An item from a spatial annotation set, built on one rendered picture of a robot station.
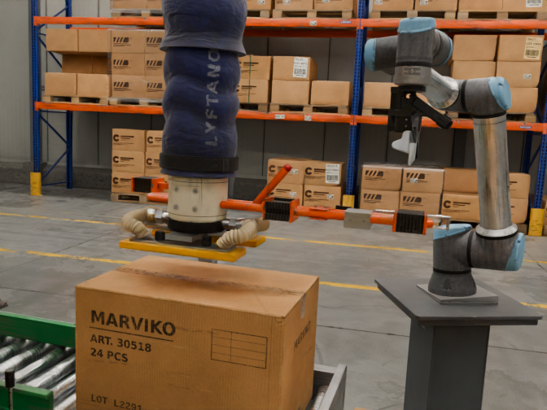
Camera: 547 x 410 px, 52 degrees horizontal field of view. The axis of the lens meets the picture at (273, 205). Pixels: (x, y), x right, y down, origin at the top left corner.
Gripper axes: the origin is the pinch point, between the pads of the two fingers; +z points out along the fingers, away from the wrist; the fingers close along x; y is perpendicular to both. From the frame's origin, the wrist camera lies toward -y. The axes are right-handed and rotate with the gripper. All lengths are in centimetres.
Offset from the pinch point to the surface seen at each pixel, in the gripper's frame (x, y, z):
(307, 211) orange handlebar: 3.8, 26.5, 14.1
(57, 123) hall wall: -789, 721, 6
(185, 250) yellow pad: 16, 56, 26
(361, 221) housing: 3.6, 11.8, 15.4
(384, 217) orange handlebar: 3.1, 6.0, 13.8
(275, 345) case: 22, 28, 45
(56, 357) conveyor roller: -14, 121, 79
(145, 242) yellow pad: 15, 69, 25
